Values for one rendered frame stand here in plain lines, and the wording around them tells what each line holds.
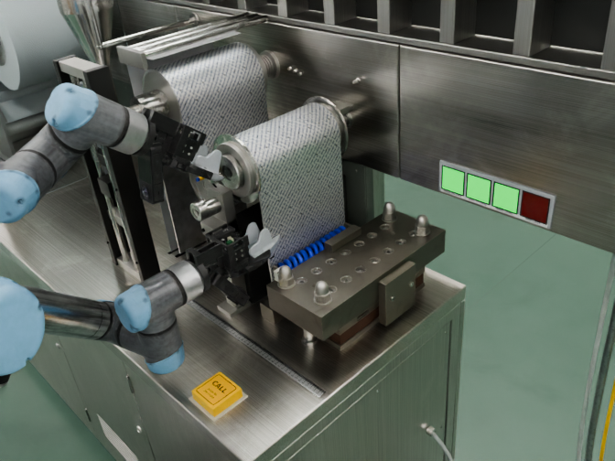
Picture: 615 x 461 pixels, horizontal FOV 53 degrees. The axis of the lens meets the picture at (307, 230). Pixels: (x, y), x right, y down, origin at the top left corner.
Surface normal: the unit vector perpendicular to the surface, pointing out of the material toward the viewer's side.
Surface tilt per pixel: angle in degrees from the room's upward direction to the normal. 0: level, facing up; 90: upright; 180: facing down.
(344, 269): 0
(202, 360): 0
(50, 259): 0
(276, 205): 90
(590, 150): 90
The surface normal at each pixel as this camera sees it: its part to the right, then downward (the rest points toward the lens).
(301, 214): 0.69, 0.33
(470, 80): -0.72, 0.42
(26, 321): 0.89, 0.08
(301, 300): -0.08, -0.84
